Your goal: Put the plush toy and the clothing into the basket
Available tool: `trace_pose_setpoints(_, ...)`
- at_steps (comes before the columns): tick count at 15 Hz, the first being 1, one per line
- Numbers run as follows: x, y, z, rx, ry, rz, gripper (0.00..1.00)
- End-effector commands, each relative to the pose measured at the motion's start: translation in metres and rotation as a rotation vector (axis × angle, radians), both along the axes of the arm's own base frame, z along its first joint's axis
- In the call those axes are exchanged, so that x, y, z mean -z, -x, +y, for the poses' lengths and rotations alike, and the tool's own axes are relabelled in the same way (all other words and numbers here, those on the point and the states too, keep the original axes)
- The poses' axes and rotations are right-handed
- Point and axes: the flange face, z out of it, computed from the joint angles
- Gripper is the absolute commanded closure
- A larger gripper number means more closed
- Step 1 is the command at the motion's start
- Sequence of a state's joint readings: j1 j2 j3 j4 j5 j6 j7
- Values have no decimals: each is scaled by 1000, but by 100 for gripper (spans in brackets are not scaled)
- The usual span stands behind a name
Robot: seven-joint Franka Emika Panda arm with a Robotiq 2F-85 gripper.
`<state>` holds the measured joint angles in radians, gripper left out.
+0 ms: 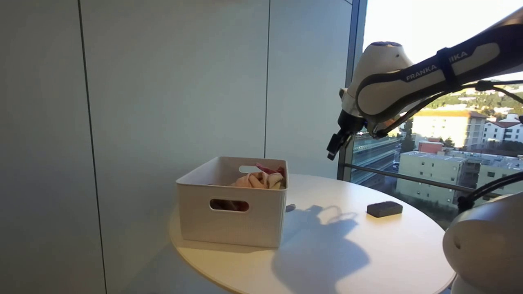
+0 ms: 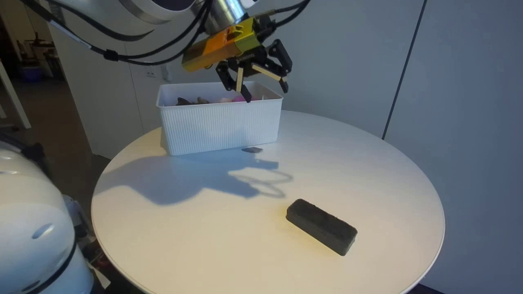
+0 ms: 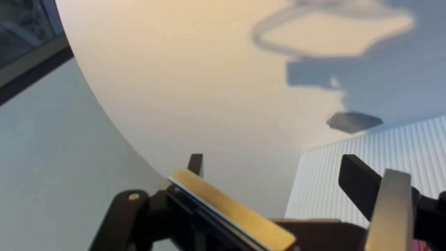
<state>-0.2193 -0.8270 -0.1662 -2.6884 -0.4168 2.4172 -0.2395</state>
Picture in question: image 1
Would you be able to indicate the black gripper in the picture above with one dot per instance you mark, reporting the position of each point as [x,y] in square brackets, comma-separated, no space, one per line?
[350,125]

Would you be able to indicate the tan plush toy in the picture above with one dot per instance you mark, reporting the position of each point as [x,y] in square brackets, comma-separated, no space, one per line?
[255,180]

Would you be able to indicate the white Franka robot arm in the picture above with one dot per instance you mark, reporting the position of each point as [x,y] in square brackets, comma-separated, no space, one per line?
[393,92]

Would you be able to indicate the white plastic basket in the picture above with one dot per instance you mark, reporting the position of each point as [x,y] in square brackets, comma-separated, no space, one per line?
[234,229]

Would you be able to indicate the dark window railing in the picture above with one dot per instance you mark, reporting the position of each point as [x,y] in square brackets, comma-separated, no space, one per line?
[402,177]

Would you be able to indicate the dark grey eraser block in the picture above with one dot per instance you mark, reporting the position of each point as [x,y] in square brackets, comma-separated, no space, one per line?
[384,208]

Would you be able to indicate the pale green building outside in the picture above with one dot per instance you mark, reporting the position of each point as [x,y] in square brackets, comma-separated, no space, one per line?
[430,172]

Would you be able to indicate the yellow-roofed building outside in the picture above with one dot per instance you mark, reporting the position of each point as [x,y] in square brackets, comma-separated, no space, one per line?
[443,123]

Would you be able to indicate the white red-roofed building outside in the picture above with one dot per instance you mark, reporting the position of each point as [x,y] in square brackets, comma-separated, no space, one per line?
[504,131]

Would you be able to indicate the blue window frame post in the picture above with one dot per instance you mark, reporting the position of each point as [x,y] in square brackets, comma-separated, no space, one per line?
[353,55]

